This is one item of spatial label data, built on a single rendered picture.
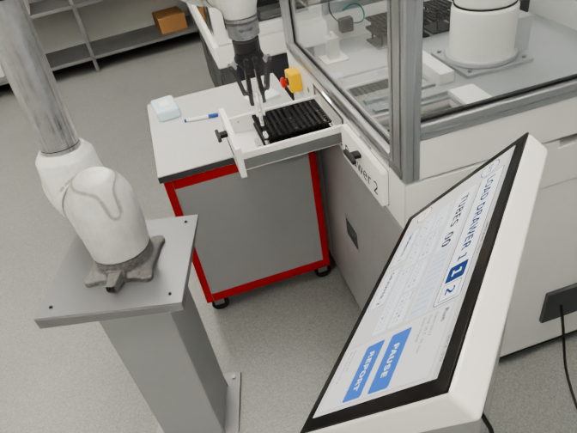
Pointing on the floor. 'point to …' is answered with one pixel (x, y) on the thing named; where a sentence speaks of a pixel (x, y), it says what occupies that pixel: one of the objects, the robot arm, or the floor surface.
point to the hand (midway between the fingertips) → (258, 103)
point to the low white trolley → (239, 198)
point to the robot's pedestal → (178, 370)
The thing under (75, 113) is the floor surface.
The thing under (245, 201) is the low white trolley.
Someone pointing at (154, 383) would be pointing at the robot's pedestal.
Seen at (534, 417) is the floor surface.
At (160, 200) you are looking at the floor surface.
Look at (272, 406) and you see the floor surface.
